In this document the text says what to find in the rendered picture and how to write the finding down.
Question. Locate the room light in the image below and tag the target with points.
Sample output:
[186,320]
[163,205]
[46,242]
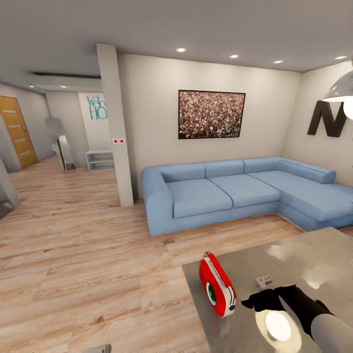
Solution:
[341,89]

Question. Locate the standing mirror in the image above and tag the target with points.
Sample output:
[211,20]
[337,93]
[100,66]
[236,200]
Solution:
[60,145]

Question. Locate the sofa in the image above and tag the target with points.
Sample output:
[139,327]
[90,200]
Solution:
[188,196]

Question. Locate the radio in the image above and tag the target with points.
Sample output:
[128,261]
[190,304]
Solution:
[217,285]

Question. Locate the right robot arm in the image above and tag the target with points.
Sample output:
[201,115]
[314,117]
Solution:
[329,333]

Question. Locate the coffee table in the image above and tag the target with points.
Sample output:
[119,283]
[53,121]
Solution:
[320,262]

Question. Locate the picture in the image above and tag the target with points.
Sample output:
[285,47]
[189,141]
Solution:
[203,114]

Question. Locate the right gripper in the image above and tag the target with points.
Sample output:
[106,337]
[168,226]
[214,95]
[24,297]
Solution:
[259,301]

